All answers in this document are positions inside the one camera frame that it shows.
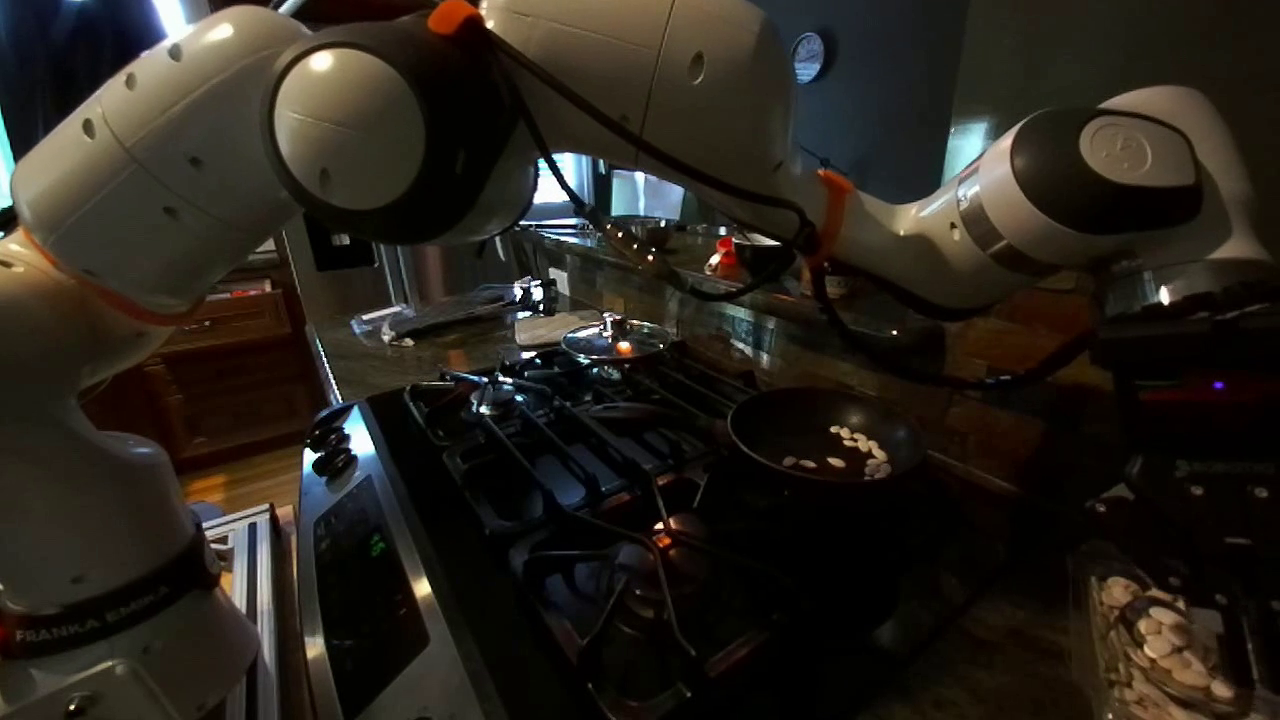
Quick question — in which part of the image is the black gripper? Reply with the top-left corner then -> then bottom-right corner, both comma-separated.
1090,282 -> 1280,459

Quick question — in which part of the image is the stainless steel mixing bowl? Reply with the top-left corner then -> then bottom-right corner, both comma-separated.
604,217 -> 686,267

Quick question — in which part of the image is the clear container of almonds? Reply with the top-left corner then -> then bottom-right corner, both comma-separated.
1067,536 -> 1280,720

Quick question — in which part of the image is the black frying pan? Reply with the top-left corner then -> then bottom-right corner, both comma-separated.
722,384 -> 931,493

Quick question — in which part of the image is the red measuring cup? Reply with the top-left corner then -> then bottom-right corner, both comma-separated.
701,228 -> 751,285

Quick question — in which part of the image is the glass lid steel knob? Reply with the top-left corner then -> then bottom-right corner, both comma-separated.
556,314 -> 670,368

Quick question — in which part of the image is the black gas stove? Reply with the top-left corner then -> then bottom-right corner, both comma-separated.
290,336 -> 1031,720

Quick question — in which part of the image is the bright window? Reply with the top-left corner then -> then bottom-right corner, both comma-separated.
528,149 -> 599,222

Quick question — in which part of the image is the clear glass tray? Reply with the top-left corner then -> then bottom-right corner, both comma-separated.
345,292 -> 521,348

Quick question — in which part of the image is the black stove knob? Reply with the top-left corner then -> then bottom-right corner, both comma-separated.
311,442 -> 365,489
302,397 -> 361,447

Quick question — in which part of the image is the wooden cabinet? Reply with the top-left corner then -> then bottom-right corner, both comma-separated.
79,282 -> 332,474

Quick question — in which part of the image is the orange cable strap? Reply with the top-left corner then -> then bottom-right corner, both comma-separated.
0,222 -> 183,333
423,0 -> 487,39
813,163 -> 860,263

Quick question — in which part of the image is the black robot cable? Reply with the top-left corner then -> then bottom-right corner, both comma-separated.
472,25 -> 1113,393

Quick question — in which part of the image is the metal robot mount frame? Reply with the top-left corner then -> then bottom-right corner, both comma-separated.
197,499 -> 290,720

